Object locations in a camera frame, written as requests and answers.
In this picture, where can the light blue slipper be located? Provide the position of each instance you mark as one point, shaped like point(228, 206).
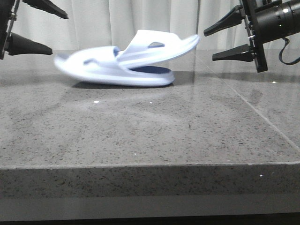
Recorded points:
point(101, 65)
point(151, 46)

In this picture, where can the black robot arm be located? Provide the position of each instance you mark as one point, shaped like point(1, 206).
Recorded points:
point(265, 21)

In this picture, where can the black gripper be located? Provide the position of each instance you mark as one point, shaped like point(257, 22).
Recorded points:
point(247, 53)
point(17, 44)

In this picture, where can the pale green curtain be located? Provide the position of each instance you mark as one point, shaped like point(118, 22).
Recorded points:
point(93, 23)

